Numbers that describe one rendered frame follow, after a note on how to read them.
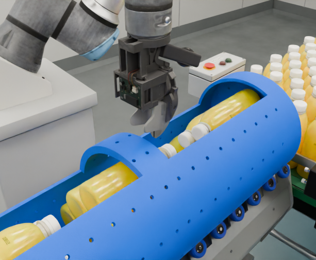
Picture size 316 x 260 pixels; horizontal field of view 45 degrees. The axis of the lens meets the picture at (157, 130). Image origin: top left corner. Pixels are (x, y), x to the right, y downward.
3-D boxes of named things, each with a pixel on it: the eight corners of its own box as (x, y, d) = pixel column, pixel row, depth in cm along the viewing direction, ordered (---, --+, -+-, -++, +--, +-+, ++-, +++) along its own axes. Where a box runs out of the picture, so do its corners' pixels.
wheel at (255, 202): (249, 184, 100) (255, 183, 99) (259, 196, 101) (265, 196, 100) (242, 197, 98) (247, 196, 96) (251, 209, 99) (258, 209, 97)
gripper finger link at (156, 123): (137, 147, 72) (135, 104, 67) (159, 134, 76) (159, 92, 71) (149, 153, 70) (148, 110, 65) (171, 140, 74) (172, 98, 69)
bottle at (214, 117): (243, 116, 102) (199, 146, 91) (233, 92, 101) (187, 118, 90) (265, 112, 97) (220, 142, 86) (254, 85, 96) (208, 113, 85)
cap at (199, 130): (201, 139, 90) (196, 142, 89) (195, 124, 90) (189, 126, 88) (213, 136, 87) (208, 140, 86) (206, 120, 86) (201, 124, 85)
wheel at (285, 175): (272, 166, 107) (278, 166, 105) (281, 159, 110) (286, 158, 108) (279, 181, 107) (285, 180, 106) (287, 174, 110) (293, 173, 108)
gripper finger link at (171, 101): (152, 116, 72) (152, 74, 67) (159, 112, 73) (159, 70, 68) (170, 126, 69) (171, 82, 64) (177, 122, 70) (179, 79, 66)
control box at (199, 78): (187, 93, 137) (188, 66, 132) (221, 76, 149) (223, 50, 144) (209, 102, 132) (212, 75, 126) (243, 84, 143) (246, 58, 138)
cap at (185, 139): (197, 135, 93) (192, 139, 92) (194, 147, 95) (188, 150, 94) (185, 127, 94) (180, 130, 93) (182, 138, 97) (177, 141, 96)
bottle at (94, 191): (93, 219, 72) (162, 173, 83) (110, 216, 66) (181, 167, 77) (75, 185, 72) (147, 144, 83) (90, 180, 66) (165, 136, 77)
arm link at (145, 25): (148, -4, 64) (185, 5, 60) (149, 23, 67) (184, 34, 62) (114, 5, 60) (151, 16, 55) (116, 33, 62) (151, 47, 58)
